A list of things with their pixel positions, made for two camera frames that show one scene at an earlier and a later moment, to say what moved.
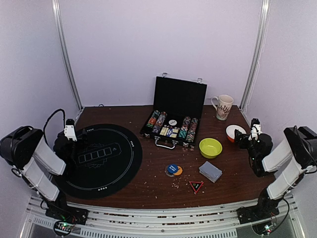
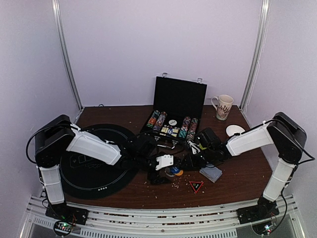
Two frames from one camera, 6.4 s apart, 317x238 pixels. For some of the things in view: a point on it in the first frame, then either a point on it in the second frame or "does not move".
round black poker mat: (107, 162) does not move
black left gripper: (84, 138) -> (154, 181)
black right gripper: (244, 139) -> (189, 161)
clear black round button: (167, 173) does not move
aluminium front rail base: (116, 221) does not move
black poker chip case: (178, 105) does not move
